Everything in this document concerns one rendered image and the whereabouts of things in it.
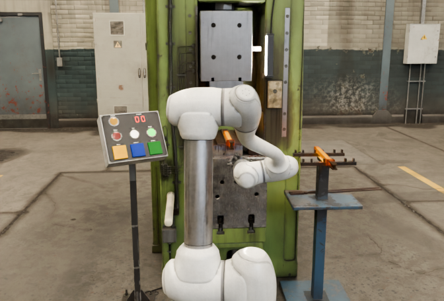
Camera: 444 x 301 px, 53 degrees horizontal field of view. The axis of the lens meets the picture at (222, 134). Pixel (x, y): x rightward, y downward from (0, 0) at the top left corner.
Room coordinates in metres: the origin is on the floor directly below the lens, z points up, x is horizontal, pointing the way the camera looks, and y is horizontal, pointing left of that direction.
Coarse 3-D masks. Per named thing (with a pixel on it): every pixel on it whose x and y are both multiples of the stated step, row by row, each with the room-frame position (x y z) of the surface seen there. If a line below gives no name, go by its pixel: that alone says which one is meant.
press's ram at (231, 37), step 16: (208, 16) 2.59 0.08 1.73; (224, 16) 2.60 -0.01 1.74; (240, 16) 2.61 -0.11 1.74; (208, 32) 2.59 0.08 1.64; (224, 32) 2.60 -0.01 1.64; (240, 32) 2.61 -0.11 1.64; (208, 48) 2.59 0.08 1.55; (224, 48) 2.60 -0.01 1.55; (240, 48) 2.61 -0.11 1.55; (256, 48) 2.81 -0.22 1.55; (208, 64) 2.59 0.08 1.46; (224, 64) 2.60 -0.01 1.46; (240, 64) 2.61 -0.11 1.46; (208, 80) 2.59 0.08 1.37; (224, 80) 2.60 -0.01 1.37; (240, 80) 2.64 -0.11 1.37
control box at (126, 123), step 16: (144, 112) 2.50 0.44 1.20; (112, 128) 2.37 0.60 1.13; (128, 128) 2.41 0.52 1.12; (144, 128) 2.45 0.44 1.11; (160, 128) 2.49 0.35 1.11; (112, 144) 2.32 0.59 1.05; (128, 144) 2.36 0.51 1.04; (144, 144) 2.40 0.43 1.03; (112, 160) 2.27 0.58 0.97; (128, 160) 2.31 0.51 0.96; (144, 160) 2.38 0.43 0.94
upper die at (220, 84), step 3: (207, 81) 2.78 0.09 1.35; (210, 81) 2.59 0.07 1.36; (213, 81) 2.60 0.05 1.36; (216, 81) 2.60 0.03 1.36; (219, 81) 2.60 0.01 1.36; (222, 81) 2.60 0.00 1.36; (225, 81) 2.60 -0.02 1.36; (228, 81) 2.60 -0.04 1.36; (231, 81) 2.60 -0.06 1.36; (234, 81) 2.60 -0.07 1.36; (237, 81) 2.61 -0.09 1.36; (240, 81) 2.61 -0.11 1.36; (207, 84) 2.78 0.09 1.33; (210, 84) 2.59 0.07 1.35; (213, 84) 2.59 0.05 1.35; (216, 84) 2.60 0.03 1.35; (219, 84) 2.60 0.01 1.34; (222, 84) 2.60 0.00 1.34; (225, 84) 2.60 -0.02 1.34; (228, 84) 2.60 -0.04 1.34; (231, 84) 2.60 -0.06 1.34; (234, 84) 2.60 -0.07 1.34; (237, 84) 2.61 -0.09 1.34; (216, 87) 2.60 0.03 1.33; (219, 87) 2.60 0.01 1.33; (222, 87) 2.60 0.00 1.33; (225, 87) 2.60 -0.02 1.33; (228, 87) 2.60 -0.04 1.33; (231, 87) 2.60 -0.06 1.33
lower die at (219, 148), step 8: (216, 136) 2.81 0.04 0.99; (224, 136) 2.77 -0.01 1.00; (232, 136) 2.81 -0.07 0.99; (216, 144) 2.63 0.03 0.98; (224, 144) 2.60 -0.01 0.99; (240, 144) 2.61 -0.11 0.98; (216, 152) 2.60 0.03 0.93; (224, 152) 2.60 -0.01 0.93; (232, 152) 2.60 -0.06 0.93; (240, 152) 2.61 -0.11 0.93
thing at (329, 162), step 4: (316, 148) 2.65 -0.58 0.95; (320, 152) 2.53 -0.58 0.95; (324, 152) 2.53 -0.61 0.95; (320, 156) 2.52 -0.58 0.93; (324, 156) 2.44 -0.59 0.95; (328, 156) 2.44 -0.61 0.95; (328, 160) 2.34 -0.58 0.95; (332, 160) 2.34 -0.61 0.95; (328, 164) 2.34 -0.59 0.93; (332, 164) 2.26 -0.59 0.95; (336, 164) 2.26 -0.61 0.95; (332, 168) 2.26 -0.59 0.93; (336, 168) 2.26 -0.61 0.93
